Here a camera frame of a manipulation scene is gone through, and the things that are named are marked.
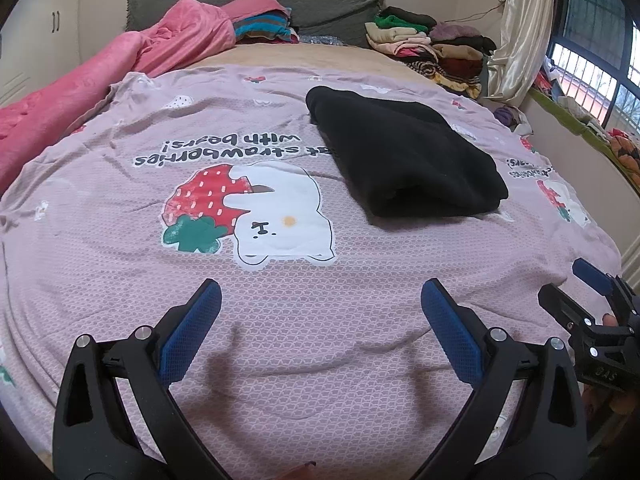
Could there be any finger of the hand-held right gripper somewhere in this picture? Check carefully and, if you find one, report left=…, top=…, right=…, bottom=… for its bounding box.
left=571, top=258, right=638, bottom=313
left=537, top=284, right=598, bottom=336

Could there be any stack of striped clothes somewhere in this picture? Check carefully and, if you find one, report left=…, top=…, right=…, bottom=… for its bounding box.
left=232, top=10, right=301, bottom=45

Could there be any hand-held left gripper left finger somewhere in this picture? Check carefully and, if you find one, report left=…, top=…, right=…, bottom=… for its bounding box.
left=52, top=278, right=226, bottom=480

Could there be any heap of mixed cloths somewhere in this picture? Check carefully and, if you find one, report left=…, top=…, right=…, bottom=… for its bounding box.
left=532, top=57, right=640, bottom=183

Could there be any dark floral cloth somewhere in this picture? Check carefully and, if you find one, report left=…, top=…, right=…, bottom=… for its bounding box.
left=299, top=34, right=351, bottom=48

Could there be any window with metal grille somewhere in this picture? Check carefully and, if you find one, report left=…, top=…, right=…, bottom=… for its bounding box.
left=545, top=0, right=640, bottom=136

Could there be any white wardrobe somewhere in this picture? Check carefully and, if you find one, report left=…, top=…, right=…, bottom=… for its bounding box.
left=0, top=0, right=83, bottom=111

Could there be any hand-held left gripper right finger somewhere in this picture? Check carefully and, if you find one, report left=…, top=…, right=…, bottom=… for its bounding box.
left=415, top=278, right=588, bottom=480

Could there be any purple strawberry printed bedspread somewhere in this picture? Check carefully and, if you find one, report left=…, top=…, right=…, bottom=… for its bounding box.
left=0, top=65, right=623, bottom=476

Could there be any grey padded headboard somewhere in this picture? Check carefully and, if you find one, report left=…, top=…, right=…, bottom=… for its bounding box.
left=125, top=0, right=387, bottom=51

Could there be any purple crumpled cloth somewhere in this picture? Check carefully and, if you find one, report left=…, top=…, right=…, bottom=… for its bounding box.
left=492, top=105, right=522, bottom=128

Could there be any pile of folded clothes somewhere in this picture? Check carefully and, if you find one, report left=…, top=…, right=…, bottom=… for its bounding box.
left=364, top=6, right=498, bottom=101

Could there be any black sweater with orange cuffs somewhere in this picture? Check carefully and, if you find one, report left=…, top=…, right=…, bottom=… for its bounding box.
left=305, top=86, right=510, bottom=220

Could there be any pink fleece blanket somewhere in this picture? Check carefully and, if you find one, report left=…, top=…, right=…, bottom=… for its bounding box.
left=0, top=0, right=293, bottom=196

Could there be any cream satin curtain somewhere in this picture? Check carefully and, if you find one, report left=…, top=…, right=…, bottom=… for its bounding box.
left=485, top=0, right=558, bottom=111

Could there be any green window sill mat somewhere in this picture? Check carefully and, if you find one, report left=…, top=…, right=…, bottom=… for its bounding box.
left=527, top=87, right=640, bottom=191

